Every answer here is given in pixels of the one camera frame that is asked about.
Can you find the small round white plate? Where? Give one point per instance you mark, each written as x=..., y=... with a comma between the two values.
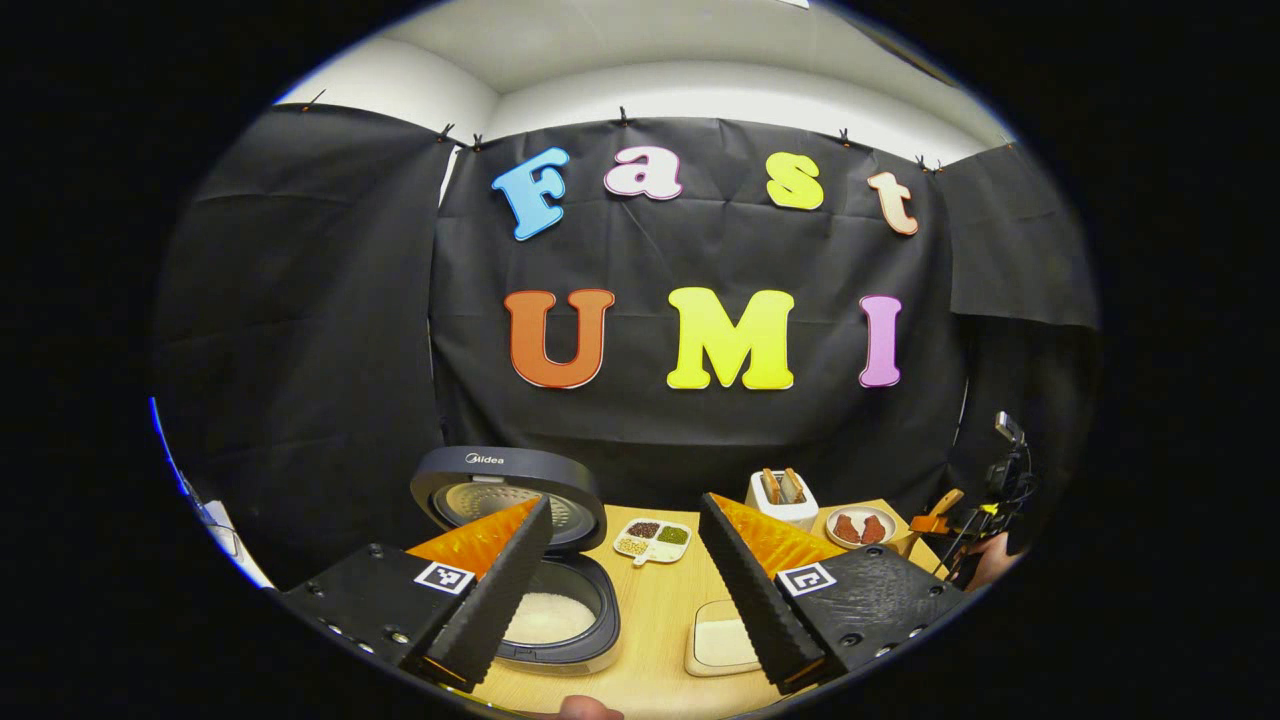
x=860, y=528

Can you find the clear glass rice dish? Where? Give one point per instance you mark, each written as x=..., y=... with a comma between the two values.
x=705, y=610

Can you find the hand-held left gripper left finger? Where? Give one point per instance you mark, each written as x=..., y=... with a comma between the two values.
x=495, y=600

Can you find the white divided bean dish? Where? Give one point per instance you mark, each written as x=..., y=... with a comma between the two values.
x=652, y=540

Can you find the black backdrop cloth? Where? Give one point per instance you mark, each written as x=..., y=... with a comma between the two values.
x=320, y=330

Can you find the row of small cloth clips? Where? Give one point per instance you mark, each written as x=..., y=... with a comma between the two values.
x=622, y=116

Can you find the white toaster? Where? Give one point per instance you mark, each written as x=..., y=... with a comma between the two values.
x=785, y=512

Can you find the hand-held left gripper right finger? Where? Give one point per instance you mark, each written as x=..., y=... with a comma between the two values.
x=755, y=600

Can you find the dark grey rice cooker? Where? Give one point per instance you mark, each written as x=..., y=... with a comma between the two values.
x=480, y=470

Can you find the red meat piece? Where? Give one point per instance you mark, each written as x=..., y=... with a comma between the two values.
x=848, y=528
x=873, y=529

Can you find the toasted bread slice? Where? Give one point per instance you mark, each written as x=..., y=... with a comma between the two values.
x=770, y=486
x=793, y=485

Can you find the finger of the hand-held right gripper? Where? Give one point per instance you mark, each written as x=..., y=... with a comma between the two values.
x=928, y=523

